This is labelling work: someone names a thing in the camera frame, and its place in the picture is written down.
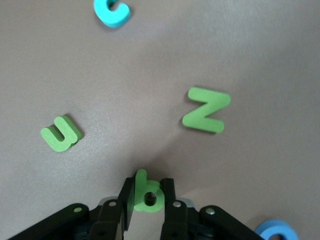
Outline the teal foam letter C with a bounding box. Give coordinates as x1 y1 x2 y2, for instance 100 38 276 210
93 0 131 28

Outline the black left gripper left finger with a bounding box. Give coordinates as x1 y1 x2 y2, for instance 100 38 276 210
7 177 136 240

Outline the blue foam letter O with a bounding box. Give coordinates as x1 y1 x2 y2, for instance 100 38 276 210
254 219 300 240

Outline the green foam letter U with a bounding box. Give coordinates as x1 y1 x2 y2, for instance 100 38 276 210
40 114 84 153

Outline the green foam letter N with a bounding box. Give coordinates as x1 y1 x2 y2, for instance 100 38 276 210
181 86 231 134

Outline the green foam number 6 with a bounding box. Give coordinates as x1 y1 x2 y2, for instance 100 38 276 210
133 168 166 214

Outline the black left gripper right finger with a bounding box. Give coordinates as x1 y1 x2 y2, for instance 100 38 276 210
159 178 261 240

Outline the brown table cover mat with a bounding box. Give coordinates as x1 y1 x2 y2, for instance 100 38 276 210
0 0 320 240

